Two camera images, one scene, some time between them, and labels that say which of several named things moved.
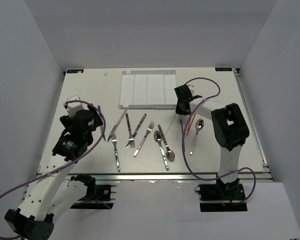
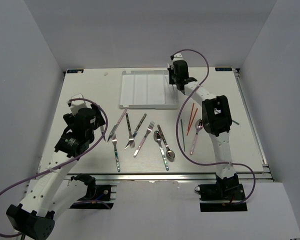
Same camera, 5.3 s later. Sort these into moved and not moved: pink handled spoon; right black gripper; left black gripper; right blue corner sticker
Moved: right black gripper
Not moved: pink handled spoon; right blue corner sticker; left black gripper
